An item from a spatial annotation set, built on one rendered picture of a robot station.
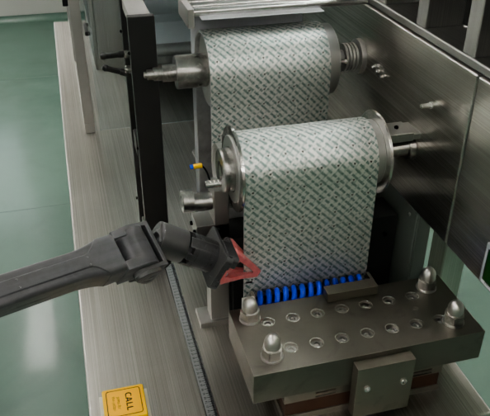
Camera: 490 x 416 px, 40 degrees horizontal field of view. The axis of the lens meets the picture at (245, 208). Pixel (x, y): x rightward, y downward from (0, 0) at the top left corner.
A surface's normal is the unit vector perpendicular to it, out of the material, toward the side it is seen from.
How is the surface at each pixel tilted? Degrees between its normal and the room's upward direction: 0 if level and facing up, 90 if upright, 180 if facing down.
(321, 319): 0
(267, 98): 92
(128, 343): 0
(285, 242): 90
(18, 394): 0
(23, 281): 37
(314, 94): 92
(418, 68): 90
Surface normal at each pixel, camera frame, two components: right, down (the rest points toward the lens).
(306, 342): 0.00, -0.85
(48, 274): 0.47, -0.48
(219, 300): 0.26, 0.51
